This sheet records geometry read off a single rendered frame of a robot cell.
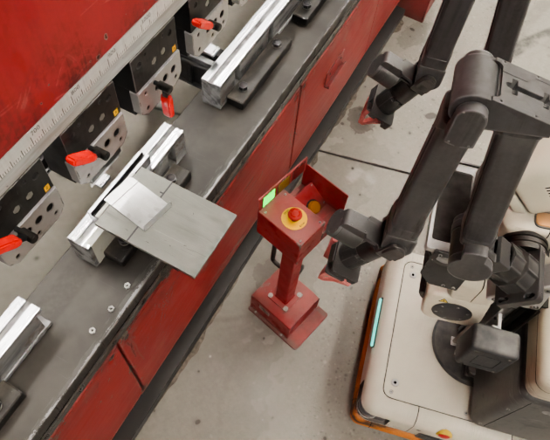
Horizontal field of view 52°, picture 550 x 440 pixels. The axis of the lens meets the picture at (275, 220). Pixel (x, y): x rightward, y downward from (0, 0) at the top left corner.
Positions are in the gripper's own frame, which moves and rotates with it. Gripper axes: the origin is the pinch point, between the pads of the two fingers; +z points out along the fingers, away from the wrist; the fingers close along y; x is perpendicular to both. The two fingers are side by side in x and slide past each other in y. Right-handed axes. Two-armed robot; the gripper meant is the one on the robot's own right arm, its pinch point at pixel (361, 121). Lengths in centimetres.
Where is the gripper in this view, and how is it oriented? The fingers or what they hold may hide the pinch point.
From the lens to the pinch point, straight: 150.6
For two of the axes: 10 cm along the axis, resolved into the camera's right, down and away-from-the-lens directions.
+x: 8.3, 4.5, 3.2
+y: -2.6, 8.3, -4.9
